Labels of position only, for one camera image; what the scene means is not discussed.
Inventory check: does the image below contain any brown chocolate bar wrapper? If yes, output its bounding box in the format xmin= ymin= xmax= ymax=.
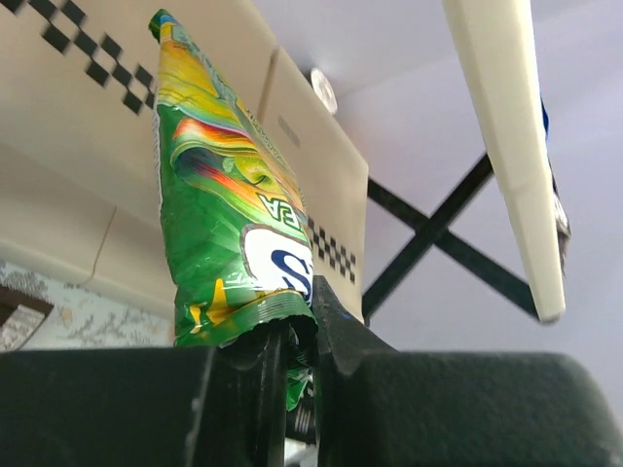
xmin=0 ymin=286 xmax=54 ymax=353

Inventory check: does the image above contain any blue snack bag on shelf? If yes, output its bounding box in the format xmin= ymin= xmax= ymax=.
xmin=539 ymin=96 xmax=573 ymax=278

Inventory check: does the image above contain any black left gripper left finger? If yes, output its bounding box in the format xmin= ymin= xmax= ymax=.
xmin=1 ymin=330 xmax=285 ymax=466

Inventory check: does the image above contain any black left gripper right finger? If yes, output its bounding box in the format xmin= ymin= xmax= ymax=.
xmin=312 ymin=276 xmax=622 ymax=466

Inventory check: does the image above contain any paper cup behind shelf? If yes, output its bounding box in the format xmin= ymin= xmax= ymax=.
xmin=310 ymin=67 xmax=338 ymax=115

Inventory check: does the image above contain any cream three-tier shelf rack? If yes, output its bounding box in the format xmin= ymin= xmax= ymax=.
xmin=1 ymin=1 xmax=566 ymax=322

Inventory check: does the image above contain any green Fox's candy bag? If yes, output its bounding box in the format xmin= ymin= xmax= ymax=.
xmin=149 ymin=10 xmax=316 ymax=409

